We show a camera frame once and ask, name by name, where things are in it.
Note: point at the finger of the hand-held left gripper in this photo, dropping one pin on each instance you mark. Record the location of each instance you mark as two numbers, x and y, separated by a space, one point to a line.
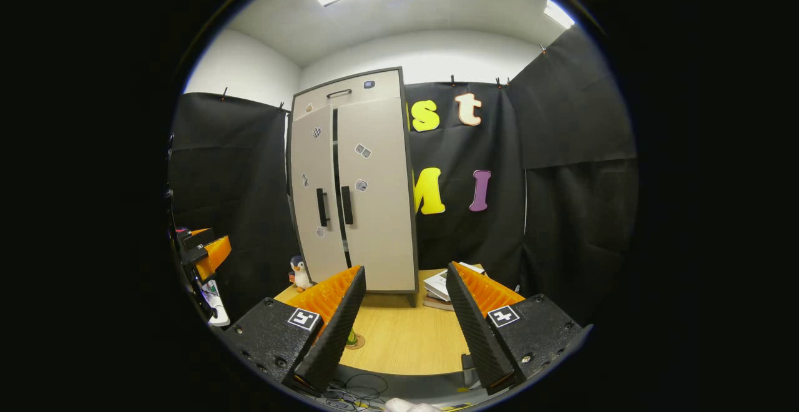
195 253
190 238

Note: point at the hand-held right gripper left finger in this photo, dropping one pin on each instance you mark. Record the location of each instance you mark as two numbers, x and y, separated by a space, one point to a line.
334 337

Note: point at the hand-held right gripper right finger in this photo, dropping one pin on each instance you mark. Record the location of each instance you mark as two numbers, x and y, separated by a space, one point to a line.
477 331

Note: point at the round cork coaster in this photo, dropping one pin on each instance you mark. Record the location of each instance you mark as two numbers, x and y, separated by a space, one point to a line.
359 343

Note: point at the grey cabinet door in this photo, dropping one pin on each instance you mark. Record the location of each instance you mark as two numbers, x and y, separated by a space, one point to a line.
381 212
309 181

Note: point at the grey and dark cabinet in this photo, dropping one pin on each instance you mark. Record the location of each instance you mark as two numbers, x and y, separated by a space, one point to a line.
335 143

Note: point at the white power strip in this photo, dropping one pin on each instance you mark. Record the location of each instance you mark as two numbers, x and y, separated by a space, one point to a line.
218 312

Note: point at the white cover book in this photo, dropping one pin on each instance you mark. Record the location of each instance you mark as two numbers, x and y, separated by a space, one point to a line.
437 286

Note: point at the penguin plush toy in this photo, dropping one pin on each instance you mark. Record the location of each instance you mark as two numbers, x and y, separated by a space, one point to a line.
299 271

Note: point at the black backdrop cloth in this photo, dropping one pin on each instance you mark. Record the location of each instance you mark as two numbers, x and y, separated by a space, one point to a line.
562 212

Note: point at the small ceiling light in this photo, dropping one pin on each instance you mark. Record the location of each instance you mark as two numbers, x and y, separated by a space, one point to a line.
560 14

